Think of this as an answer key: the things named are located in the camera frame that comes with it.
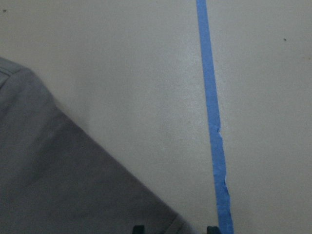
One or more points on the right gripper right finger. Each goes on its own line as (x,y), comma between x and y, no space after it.
(212,230)

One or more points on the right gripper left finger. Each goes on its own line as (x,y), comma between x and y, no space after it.
(139,229)

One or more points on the dark brown t-shirt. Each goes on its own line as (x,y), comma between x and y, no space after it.
(54,179)

